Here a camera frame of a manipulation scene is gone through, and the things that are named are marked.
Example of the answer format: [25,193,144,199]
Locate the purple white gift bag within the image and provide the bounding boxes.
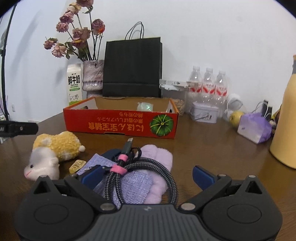
[237,113,272,144]

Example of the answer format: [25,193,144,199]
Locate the red cardboard box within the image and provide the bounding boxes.
[63,96,180,140]

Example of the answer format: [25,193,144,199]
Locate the purple knit pouch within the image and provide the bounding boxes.
[76,153,153,210]

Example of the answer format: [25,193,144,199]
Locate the black light stand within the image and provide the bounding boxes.
[0,2,18,121]

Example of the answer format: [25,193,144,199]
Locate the black charger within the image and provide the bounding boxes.
[262,99,273,121]

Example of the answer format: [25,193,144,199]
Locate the yellow white hamster plush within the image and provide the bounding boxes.
[23,131,86,181]

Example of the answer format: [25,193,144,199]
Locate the clear jar of nuts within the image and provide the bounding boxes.
[161,88,186,116]

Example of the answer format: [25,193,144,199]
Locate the black paper bag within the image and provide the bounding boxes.
[102,22,163,98]

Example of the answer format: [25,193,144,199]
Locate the small colourful packet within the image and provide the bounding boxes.
[271,108,282,131]

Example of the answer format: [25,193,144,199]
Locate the grey braided cable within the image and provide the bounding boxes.
[101,138,179,206]

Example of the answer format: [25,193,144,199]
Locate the yellow thermos jug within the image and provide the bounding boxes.
[269,54,296,169]

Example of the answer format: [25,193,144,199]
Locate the white flat carton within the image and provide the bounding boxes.
[159,78,190,90]

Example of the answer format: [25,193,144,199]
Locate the yellow green pear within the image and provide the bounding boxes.
[229,110,245,128]

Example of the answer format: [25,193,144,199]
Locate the dried pink rose bouquet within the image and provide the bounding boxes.
[44,0,106,62]

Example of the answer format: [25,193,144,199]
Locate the pink marbled vase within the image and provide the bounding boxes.
[82,60,105,99]

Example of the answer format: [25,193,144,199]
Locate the iridescent plastic packet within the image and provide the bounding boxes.
[137,102,154,112]

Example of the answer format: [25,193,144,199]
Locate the lilac fluffy cloth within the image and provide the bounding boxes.
[138,144,174,205]

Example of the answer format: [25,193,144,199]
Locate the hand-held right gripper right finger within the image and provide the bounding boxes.
[178,165,264,212]

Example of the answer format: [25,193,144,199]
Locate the navy zip pouch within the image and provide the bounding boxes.
[101,148,121,161]

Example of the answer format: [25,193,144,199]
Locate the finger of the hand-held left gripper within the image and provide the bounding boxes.
[0,121,39,138]

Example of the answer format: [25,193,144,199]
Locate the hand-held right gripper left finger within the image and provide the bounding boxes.
[32,165,117,212]

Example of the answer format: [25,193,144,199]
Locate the white green milk carton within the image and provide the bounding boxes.
[67,63,83,106]

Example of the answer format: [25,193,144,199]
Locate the small white fan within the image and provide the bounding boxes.
[225,93,243,116]

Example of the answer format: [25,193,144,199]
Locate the silver printed tin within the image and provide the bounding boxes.
[190,101,220,123]

